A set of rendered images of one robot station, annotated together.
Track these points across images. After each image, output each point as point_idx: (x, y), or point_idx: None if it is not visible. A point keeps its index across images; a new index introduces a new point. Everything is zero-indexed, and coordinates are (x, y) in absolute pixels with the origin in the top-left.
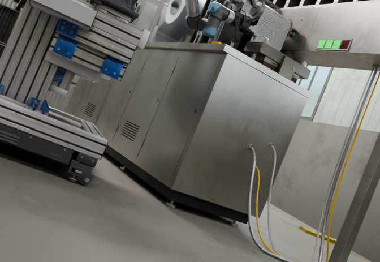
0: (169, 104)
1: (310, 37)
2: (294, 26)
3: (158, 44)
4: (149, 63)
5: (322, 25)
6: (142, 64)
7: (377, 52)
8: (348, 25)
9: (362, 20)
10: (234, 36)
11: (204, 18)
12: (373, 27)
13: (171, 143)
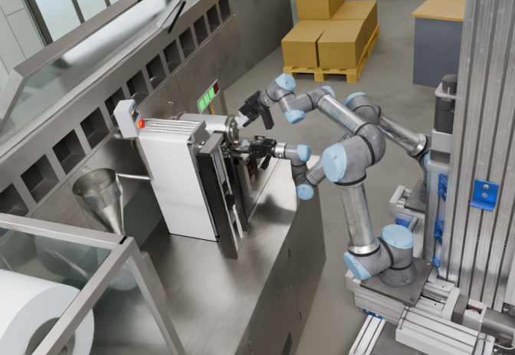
0: (302, 261)
1: (188, 109)
2: (165, 116)
3: (265, 288)
4: (257, 324)
5: (189, 90)
6: (247, 351)
7: (232, 73)
8: (208, 71)
9: (212, 59)
10: (269, 162)
11: (303, 170)
12: (221, 59)
13: (316, 258)
